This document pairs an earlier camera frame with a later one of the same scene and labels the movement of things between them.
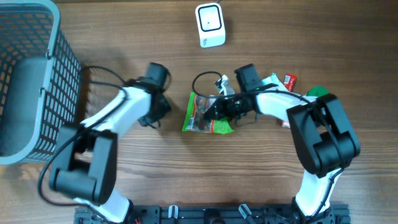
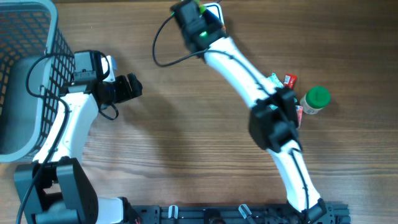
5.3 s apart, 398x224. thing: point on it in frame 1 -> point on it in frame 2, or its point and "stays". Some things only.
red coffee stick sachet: x=290 y=81 stays
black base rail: x=217 y=214 stays
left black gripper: x=147 y=121 -> x=126 y=93
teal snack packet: x=273 y=79 stays
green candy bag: x=194 y=120 -> x=202 y=9
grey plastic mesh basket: x=40 y=81 stays
